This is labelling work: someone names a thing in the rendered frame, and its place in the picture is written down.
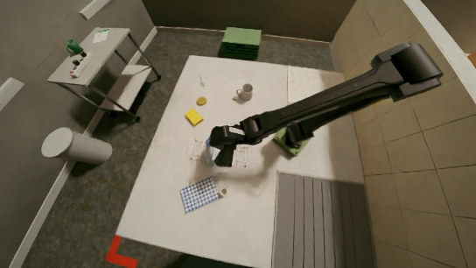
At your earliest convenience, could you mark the blue and white checkered cloth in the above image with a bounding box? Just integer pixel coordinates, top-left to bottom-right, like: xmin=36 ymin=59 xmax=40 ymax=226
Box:
xmin=180 ymin=176 xmax=220 ymax=213

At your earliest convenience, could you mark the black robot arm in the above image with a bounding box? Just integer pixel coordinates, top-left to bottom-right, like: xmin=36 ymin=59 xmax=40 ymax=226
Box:
xmin=210 ymin=41 xmax=444 ymax=167

